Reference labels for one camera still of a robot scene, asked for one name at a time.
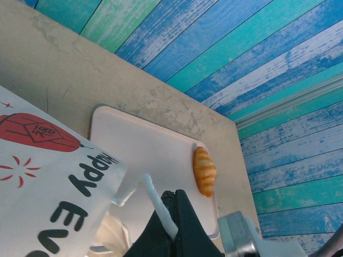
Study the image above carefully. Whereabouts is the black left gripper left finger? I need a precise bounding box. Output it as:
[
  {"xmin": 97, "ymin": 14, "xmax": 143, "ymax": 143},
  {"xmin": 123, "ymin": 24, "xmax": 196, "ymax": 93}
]
[{"xmin": 125, "ymin": 190, "xmax": 177, "ymax": 257}]

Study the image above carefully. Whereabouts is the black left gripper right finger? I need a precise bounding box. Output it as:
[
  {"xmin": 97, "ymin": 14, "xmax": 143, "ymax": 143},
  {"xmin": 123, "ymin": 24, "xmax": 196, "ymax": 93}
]
[{"xmin": 174, "ymin": 188, "xmax": 226, "ymax": 257}]

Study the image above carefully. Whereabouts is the striped orange fake croissant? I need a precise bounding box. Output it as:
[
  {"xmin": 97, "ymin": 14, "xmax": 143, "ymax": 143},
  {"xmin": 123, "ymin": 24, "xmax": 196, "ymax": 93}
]
[{"xmin": 192, "ymin": 146, "xmax": 217, "ymax": 199}]

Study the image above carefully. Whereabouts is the white red printed paper bag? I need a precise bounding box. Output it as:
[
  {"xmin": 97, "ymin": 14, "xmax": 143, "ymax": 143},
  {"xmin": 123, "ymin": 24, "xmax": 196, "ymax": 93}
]
[{"xmin": 0, "ymin": 85, "xmax": 179, "ymax": 257}]

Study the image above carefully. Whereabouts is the pale rectangular plastic tray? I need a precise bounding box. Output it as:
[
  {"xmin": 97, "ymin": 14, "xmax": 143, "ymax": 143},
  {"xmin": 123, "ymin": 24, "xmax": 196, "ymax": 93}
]
[{"xmin": 90, "ymin": 105, "xmax": 221, "ymax": 239}]

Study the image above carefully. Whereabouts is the aluminium corner post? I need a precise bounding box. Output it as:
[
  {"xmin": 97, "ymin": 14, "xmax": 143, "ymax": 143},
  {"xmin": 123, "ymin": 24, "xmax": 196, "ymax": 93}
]
[{"xmin": 235, "ymin": 77, "xmax": 343, "ymax": 130}]

